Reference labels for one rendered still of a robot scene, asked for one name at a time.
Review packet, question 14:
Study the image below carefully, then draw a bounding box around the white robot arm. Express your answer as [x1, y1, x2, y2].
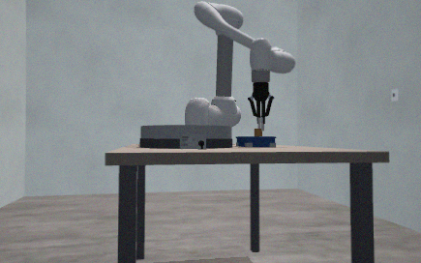
[185, 1, 295, 127]

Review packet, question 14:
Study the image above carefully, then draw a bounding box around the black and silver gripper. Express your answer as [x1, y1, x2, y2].
[248, 82, 274, 132]

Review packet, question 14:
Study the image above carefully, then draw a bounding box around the blue shallow tray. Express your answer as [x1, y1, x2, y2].
[236, 136, 276, 147]

